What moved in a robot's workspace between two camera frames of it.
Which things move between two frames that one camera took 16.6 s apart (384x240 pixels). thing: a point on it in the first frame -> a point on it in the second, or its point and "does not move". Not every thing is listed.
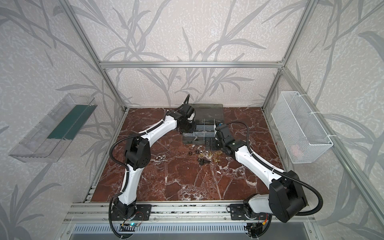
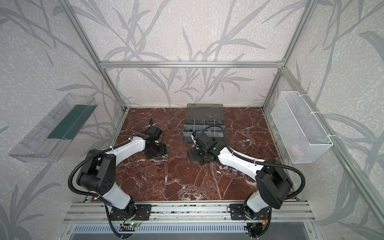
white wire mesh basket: x=305 y=137 does not move
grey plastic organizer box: x=207 y=115 does not move
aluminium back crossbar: x=191 y=64 does not move
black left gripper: x=186 y=126 -> x=159 y=150
